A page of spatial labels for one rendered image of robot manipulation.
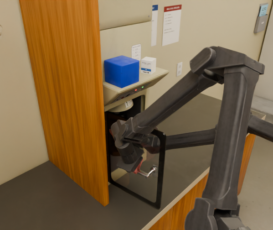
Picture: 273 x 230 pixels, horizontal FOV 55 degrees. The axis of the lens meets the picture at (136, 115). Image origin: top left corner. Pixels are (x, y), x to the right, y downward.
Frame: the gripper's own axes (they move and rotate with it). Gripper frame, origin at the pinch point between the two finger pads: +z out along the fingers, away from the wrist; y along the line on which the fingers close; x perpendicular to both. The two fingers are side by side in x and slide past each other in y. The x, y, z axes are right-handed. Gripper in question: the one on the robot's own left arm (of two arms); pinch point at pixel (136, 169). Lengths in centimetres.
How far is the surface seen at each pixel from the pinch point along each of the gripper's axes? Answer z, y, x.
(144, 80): -21.7, -28.3, -8.5
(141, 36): -31, -44, -18
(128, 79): -27.7, -21.3, -9.9
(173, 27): 15, -120, -51
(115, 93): -26.2, -14.0, -11.6
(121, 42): -35, -33, -20
